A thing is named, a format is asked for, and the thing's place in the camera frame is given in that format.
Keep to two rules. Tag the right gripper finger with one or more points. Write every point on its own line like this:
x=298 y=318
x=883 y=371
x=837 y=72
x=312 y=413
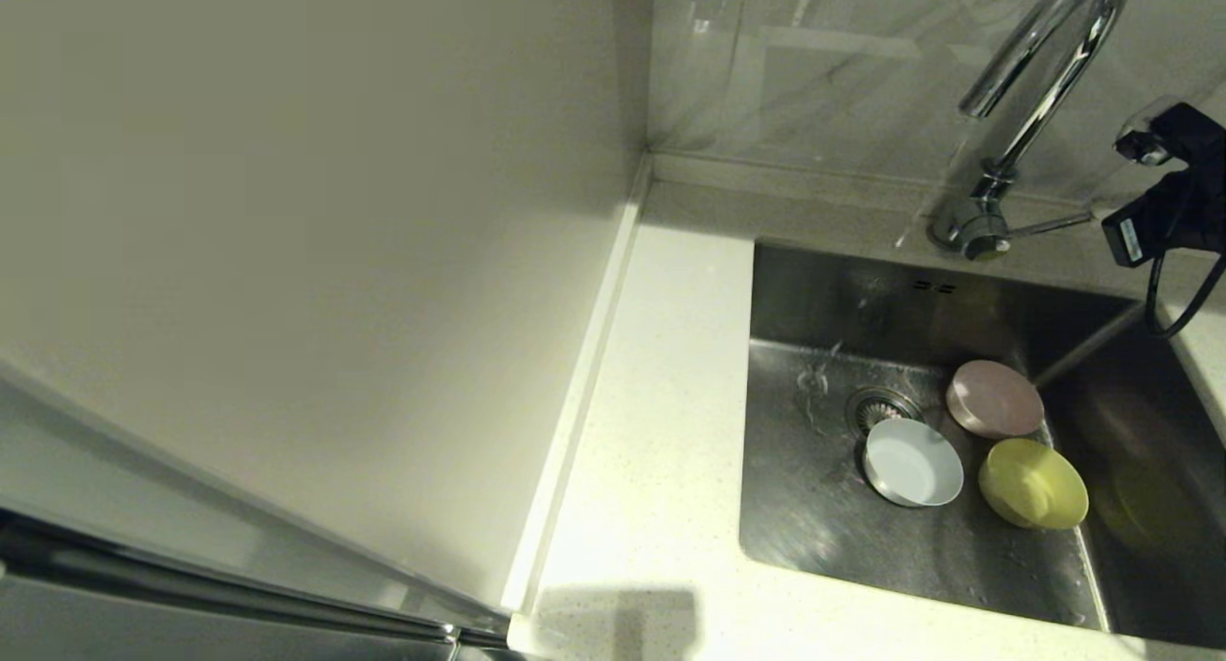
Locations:
x=1164 y=222
x=1188 y=129

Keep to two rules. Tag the chrome gooseneck faucet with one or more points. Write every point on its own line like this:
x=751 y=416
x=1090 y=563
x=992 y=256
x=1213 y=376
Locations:
x=987 y=228

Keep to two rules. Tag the pink bowl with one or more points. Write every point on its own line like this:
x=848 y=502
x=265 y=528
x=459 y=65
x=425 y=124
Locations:
x=996 y=398

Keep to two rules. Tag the yellow-green bowl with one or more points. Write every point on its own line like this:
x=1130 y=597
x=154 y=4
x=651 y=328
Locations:
x=1039 y=489

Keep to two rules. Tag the white bowl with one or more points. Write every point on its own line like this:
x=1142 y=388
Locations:
x=915 y=465

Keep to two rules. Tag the metal sink drain strainer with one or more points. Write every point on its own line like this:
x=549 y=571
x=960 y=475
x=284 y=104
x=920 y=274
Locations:
x=874 y=407

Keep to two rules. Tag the stainless steel sink basin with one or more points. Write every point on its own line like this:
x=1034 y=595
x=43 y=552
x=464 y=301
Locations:
x=814 y=536

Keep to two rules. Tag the white trim strip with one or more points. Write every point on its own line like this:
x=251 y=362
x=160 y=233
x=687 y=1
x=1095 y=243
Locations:
x=585 y=374

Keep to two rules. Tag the white tall cabinet side panel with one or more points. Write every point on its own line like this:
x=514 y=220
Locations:
x=287 y=211

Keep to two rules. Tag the stainless steel appliance door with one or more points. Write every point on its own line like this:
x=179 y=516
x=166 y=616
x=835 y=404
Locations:
x=144 y=637

